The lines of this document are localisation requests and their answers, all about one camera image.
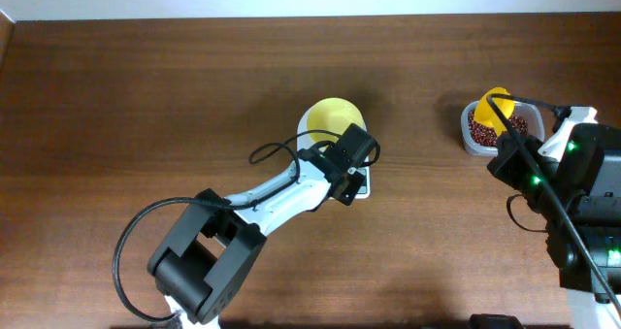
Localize yellow plastic measuring scoop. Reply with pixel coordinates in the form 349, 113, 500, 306
474, 86, 516, 137

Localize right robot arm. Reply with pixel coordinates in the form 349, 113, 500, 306
487, 107, 620, 328

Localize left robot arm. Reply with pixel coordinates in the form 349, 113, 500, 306
147, 124, 380, 328

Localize white digital kitchen scale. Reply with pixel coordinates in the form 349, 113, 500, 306
296, 110, 372, 201

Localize pale yellow plastic bowl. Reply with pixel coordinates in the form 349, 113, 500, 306
304, 98, 366, 135

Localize clear plastic food container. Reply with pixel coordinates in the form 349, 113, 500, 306
460, 98, 546, 157

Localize red adzuki beans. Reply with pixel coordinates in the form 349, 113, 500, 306
468, 111, 528, 147

